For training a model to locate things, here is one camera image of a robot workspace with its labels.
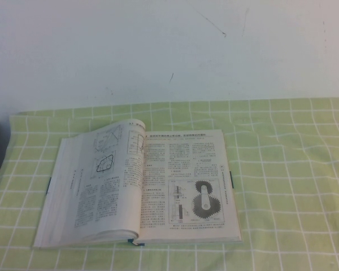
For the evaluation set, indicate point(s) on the book with technical drawings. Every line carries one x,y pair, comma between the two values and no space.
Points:
169,175

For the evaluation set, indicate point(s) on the green white checked tablecloth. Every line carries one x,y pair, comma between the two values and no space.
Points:
293,197

